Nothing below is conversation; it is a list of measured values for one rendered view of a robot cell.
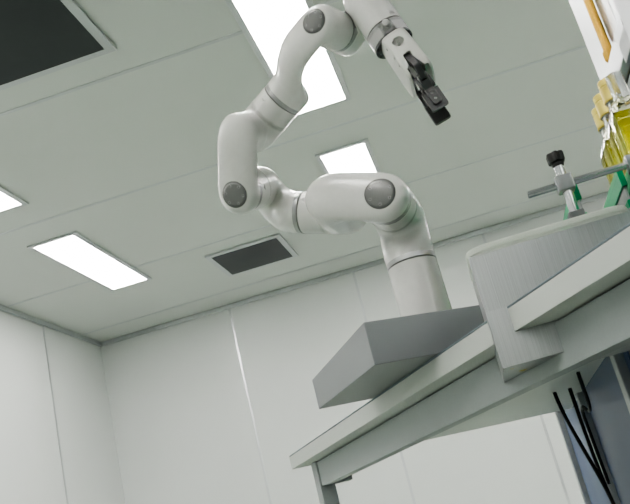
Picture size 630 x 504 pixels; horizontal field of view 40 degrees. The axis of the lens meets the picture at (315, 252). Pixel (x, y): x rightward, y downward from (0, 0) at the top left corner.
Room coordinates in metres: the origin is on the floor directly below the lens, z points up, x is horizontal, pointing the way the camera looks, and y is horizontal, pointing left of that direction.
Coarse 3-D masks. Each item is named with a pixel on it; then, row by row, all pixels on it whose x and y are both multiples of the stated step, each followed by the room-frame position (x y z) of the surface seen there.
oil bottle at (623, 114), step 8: (624, 96) 1.33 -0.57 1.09; (616, 104) 1.32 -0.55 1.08; (624, 104) 1.32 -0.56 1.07; (616, 112) 1.32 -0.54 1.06; (624, 112) 1.32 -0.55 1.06; (616, 120) 1.32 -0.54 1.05; (624, 120) 1.32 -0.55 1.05; (616, 128) 1.34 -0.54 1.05; (624, 128) 1.32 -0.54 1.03; (616, 136) 1.36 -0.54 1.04; (624, 136) 1.32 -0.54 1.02; (624, 144) 1.33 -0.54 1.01; (624, 152) 1.35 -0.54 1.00
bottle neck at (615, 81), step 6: (612, 72) 1.33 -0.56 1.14; (618, 72) 1.33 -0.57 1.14; (606, 78) 1.34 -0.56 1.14; (612, 78) 1.33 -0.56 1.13; (618, 78) 1.33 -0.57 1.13; (624, 78) 1.33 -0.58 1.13; (612, 84) 1.33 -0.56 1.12; (618, 84) 1.33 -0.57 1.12; (624, 84) 1.33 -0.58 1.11; (612, 90) 1.34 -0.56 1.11; (618, 90) 1.33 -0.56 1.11; (624, 90) 1.33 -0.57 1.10; (612, 96) 1.34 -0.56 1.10; (618, 96) 1.33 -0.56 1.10
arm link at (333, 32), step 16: (304, 16) 1.36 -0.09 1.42; (320, 16) 1.34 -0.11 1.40; (336, 16) 1.35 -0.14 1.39; (288, 32) 1.39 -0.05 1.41; (304, 32) 1.36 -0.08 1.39; (320, 32) 1.35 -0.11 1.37; (336, 32) 1.36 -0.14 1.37; (352, 32) 1.40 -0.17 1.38; (288, 48) 1.39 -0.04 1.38; (304, 48) 1.37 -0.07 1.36; (336, 48) 1.41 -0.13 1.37; (288, 64) 1.40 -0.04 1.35; (304, 64) 1.39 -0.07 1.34; (272, 80) 1.47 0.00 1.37; (288, 80) 1.43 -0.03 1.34; (272, 96) 1.47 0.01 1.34; (288, 96) 1.47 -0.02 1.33; (304, 96) 1.48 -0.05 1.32
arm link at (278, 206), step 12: (264, 168) 1.60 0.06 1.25; (264, 180) 1.56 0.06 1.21; (276, 180) 1.61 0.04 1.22; (264, 192) 1.56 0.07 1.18; (276, 192) 1.61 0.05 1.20; (288, 192) 1.60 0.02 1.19; (300, 192) 1.59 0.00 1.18; (264, 204) 1.60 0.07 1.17; (276, 204) 1.61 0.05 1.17; (288, 204) 1.58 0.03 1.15; (264, 216) 1.66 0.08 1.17; (276, 216) 1.61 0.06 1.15; (288, 216) 1.59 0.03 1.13; (276, 228) 1.65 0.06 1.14; (288, 228) 1.61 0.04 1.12
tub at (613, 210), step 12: (588, 216) 1.09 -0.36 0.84; (600, 216) 1.10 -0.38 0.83; (540, 228) 1.10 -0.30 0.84; (552, 228) 1.10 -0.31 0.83; (564, 228) 1.11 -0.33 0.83; (504, 240) 1.11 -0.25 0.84; (516, 240) 1.11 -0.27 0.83; (468, 252) 1.13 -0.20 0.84; (480, 252) 1.12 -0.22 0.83; (468, 264) 1.17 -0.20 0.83
